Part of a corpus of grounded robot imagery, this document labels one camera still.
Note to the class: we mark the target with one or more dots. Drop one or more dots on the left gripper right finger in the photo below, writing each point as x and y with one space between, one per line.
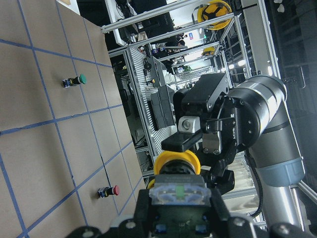
218 215

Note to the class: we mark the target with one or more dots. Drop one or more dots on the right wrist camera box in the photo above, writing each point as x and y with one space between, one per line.
201 98

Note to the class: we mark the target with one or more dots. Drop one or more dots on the green push button switch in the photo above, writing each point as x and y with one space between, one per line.
78 80

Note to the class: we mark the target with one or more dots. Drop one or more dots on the red push button switch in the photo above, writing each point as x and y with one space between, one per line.
104 192

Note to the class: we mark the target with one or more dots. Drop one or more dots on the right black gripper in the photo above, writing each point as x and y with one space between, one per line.
234 125

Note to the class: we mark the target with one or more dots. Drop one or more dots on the yellow hard hat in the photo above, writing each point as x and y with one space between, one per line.
212 10
208 51

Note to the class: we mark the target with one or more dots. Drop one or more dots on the yellow push button switch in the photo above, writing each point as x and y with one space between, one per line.
178 181

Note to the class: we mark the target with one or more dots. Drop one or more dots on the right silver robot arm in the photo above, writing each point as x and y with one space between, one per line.
275 158

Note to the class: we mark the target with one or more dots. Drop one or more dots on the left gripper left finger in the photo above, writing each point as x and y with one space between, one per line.
144 214

